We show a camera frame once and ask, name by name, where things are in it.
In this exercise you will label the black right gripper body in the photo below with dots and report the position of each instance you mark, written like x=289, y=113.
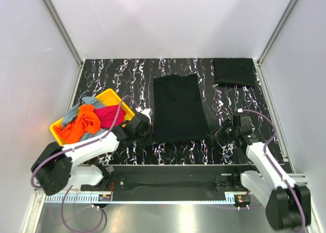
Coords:
x=231, y=131

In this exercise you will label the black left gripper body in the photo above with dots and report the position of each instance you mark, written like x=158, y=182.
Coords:
x=140, y=136

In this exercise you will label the black t-shirt with blue logo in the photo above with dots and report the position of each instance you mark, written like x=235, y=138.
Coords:
x=178, y=110

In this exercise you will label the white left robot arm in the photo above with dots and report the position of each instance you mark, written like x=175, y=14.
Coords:
x=76, y=164

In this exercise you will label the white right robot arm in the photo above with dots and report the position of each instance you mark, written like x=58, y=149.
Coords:
x=287, y=205

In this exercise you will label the red t-shirt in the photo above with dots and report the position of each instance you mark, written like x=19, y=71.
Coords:
x=107, y=115

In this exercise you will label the yellow plastic bin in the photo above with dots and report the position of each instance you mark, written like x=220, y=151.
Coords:
x=108, y=98

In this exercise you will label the orange t-shirt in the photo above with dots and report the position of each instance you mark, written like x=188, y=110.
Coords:
x=85, y=122

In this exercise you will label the light blue grey t-shirt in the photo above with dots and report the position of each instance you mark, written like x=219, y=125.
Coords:
x=73, y=111

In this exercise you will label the folded black t-shirt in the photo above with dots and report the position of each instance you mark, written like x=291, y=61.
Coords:
x=234, y=71

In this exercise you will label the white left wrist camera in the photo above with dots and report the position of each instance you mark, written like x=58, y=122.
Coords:
x=147, y=112

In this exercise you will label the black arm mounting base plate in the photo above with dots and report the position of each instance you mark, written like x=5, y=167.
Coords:
x=207, y=177

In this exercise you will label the aluminium frame post right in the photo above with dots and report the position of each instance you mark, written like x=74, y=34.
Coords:
x=281, y=23

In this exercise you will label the aluminium frame post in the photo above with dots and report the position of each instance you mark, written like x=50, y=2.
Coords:
x=62, y=30
x=281, y=23

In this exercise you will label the aluminium frame post left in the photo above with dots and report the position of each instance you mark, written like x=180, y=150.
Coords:
x=62, y=30

